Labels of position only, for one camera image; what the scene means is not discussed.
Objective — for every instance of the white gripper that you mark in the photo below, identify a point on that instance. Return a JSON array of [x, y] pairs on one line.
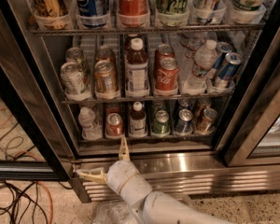
[[120, 174]]

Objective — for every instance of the clear water bottle bottom shelf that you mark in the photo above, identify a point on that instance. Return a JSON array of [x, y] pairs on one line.
[[91, 127]]

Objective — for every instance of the clear water bottle shelf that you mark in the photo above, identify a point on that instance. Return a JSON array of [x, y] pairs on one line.
[[91, 127], [198, 65]]

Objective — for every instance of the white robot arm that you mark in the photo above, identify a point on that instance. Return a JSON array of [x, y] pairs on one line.
[[199, 217]]

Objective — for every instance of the red can bottom shelf front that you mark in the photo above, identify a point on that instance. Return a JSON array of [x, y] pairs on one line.
[[114, 125]]

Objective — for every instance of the brown juice bottle bottom shelf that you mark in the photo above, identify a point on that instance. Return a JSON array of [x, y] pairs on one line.
[[137, 121]]

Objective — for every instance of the brown juice bottle shelf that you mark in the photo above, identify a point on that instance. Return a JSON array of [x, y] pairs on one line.
[[137, 121], [136, 66]]

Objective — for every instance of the green can bottom shelf front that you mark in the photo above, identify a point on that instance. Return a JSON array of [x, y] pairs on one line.
[[160, 126]]

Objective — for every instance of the blue can bottom shelf front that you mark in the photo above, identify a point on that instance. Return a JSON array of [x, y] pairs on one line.
[[183, 121]]

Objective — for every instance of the orange can middle shelf front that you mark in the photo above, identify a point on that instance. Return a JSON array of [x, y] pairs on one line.
[[105, 75]]

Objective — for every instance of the orange can shelf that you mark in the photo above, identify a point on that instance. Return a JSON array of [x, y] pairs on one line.
[[105, 53], [105, 75]]

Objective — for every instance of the blue can bottom shelf rear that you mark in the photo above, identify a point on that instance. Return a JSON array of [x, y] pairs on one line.
[[182, 104]]

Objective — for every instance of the silver can middle shelf front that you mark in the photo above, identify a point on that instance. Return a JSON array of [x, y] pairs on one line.
[[76, 86]]

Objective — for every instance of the silver can shelf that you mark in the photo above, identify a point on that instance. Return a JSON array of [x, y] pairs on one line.
[[76, 86], [75, 54]]

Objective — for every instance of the gold can bottom shelf front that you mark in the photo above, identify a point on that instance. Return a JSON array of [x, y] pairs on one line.
[[205, 122]]

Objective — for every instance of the gold can shelf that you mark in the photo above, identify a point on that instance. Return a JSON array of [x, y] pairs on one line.
[[205, 122], [200, 105]]

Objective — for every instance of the brown juice bottle middle shelf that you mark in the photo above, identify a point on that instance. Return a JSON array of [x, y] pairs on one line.
[[136, 66]]

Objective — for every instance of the gold can bottom shelf rear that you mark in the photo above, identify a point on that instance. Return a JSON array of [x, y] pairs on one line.
[[200, 105]]

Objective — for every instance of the orange can middle shelf rear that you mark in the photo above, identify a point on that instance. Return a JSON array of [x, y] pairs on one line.
[[105, 53]]

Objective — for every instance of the silver can middle shelf rear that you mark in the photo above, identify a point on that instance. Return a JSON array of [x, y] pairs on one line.
[[75, 54]]

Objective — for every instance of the stainless steel fridge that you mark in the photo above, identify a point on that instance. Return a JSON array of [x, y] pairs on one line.
[[226, 160]]

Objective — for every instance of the clear water bottle middle shelf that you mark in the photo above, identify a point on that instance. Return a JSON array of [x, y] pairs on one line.
[[198, 65]]

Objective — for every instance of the blue pepsi can top shelf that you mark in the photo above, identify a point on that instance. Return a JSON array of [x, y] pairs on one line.
[[92, 12]]

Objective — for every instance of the red cola can top shelf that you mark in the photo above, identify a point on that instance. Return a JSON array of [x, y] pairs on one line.
[[131, 11]]

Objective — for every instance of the yellow can top shelf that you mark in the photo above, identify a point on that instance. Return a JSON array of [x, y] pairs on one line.
[[51, 8]]

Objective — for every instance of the clear plastic bag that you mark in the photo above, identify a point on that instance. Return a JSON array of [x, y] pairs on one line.
[[110, 213]]

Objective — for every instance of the red cola can middle front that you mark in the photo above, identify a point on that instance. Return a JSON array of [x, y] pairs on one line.
[[166, 74]]

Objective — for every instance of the red cola can middle rear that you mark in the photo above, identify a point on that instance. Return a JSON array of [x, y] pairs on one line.
[[163, 51]]

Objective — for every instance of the blue slim can middle front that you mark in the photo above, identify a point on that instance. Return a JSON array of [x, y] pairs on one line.
[[226, 73]]

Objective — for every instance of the blue slim can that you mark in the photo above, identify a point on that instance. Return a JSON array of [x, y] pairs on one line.
[[222, 49], [226, 73]]

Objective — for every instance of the blue slim can middle rear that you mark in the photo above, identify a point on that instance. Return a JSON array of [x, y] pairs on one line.
[[222, 49]]

